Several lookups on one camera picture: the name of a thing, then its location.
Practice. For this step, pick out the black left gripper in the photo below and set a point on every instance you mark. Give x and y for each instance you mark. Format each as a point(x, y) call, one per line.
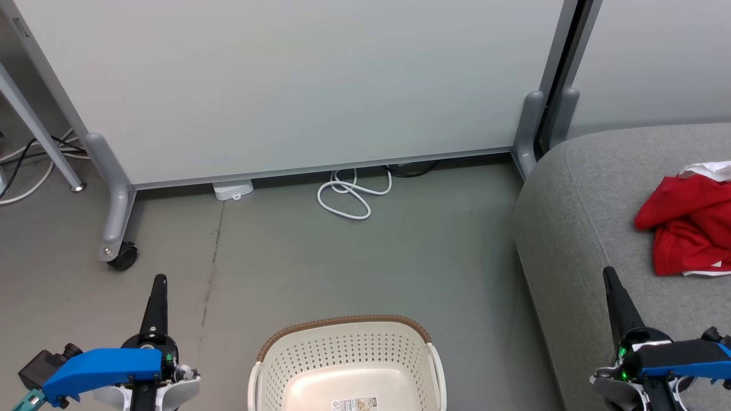
point(171, 357)

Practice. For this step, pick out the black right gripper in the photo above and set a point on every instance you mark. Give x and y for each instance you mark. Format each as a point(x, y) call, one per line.
point(645, 345)

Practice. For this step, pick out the red shirt with white cuffs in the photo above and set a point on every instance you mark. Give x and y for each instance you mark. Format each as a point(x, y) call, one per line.
point(685, 200)

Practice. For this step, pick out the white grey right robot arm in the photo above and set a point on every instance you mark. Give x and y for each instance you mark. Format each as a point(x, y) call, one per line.
point(614, 391)

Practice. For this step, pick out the cream perforated laundry basket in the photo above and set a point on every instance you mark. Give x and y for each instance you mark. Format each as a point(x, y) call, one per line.
point(342, 354)

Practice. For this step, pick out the white basket label sticker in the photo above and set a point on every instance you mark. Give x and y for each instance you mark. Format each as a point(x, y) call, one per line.
point(354, 405)

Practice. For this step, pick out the black caster wheel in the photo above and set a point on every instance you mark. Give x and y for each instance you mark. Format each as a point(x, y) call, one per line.
point(124, 258)

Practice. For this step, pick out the grey fabric sofa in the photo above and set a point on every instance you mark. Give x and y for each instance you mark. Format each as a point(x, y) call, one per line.
point(577, 240)

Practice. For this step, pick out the grey partition foot with caster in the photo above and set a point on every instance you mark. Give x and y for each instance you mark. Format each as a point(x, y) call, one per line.
point(117, 200)

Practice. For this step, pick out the white power adapter box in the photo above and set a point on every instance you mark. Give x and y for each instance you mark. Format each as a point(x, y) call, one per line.
point(233, 189)

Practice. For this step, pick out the grey metal table leg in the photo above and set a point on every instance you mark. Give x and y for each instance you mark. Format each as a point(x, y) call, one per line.
point(40, 134)

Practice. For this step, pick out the narrow white partition panel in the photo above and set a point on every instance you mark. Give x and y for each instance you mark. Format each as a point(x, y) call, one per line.
point(651, 63)

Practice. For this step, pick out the wide white partition panel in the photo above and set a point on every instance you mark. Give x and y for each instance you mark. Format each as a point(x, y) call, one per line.
point(285, 85)

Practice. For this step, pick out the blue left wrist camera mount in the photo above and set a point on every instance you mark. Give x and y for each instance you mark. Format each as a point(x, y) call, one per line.
point(103, 368)

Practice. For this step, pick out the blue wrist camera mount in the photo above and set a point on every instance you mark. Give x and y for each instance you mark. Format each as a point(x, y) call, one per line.
point(103, 368)
point(685, 365)

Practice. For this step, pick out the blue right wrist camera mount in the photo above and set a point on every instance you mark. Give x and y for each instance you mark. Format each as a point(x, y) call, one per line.
point(685, 365)

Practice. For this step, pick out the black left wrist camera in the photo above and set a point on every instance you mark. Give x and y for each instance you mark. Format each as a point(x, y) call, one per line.
point(43, 365)

